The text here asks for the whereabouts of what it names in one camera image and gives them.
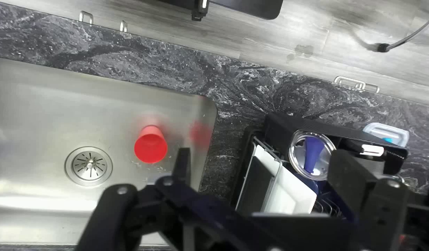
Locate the red plastic cup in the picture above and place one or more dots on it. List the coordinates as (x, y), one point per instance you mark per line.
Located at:
(150, 146)

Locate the light blue container lid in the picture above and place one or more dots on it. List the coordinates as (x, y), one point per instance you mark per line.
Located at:
(387, 133)

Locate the round metal sink drain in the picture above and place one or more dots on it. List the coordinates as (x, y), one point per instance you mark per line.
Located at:
(88, 167)

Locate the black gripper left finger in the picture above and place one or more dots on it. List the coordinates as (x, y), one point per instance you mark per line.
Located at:
(182, 165)

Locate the stainless steel sink basin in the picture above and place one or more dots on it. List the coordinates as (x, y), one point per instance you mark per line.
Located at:
(46, 114)

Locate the clear glass with blue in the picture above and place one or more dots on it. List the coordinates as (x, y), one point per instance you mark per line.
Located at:
(309, 154)

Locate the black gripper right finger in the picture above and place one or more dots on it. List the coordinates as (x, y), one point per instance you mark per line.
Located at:
(351, 182)

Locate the black dish drying rack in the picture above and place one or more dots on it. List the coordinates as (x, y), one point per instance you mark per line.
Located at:
(285, 162)

